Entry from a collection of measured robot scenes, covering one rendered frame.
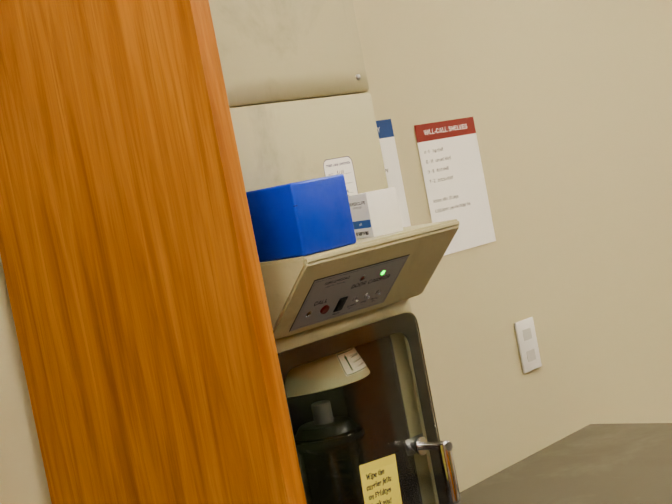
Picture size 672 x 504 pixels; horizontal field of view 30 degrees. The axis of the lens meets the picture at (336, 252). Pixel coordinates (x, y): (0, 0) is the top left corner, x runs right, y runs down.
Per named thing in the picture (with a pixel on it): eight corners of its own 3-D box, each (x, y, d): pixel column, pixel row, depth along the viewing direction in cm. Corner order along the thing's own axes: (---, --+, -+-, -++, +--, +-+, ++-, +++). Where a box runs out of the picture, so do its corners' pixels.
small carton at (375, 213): (352, 239, 171) (344, 196, 170) (382, 233, 173) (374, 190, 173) (373, 237, 166) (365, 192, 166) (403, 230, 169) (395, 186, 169)
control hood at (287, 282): (253, 344, 159) (238, 266, 158) (410, 295, 183) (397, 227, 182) (318, 338, 151) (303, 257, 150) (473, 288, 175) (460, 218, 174)
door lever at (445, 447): (436, 499, 180) (425, 504, 178) (424, 434, 180) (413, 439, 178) (466, 500, 177) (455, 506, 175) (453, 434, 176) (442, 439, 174)
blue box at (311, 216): (248, 264, 158) (234, 194, 158) (302, 251, 166) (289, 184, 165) (305, 256, 152) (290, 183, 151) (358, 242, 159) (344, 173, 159)
